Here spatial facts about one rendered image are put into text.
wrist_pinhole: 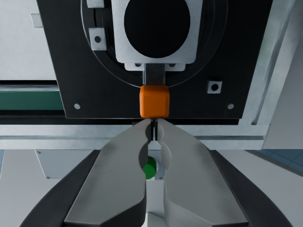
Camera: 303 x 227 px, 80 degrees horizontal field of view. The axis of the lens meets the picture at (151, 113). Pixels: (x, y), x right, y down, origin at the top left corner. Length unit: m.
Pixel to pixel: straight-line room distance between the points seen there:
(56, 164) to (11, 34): 0.20
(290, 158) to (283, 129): 1.49
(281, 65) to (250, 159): 0.27
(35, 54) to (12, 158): 0.30
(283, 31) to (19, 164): 0.56
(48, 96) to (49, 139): 0.07
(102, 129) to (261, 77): 0.22
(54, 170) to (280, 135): 0.45
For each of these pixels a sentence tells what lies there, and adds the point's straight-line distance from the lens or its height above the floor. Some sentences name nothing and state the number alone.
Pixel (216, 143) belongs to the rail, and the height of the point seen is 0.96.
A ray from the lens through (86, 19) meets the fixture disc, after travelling 0.21.
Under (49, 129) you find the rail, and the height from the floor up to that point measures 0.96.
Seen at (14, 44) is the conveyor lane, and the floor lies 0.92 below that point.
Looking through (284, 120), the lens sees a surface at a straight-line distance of 0.46.
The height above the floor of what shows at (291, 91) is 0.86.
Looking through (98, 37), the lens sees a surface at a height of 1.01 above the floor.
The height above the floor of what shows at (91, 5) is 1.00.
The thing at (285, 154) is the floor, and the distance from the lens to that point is 1.91.
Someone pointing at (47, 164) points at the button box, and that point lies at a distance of 0.36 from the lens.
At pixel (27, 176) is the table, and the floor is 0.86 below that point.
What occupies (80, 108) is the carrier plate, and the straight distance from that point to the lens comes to 0.26.
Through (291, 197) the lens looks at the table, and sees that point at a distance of 0.65.
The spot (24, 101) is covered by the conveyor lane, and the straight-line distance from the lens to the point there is 0.32.
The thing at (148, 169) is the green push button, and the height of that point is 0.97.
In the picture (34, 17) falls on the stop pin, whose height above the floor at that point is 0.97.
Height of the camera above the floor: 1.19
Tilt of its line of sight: 62 degrees down
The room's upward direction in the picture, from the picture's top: 179 degrees counter-clockwise
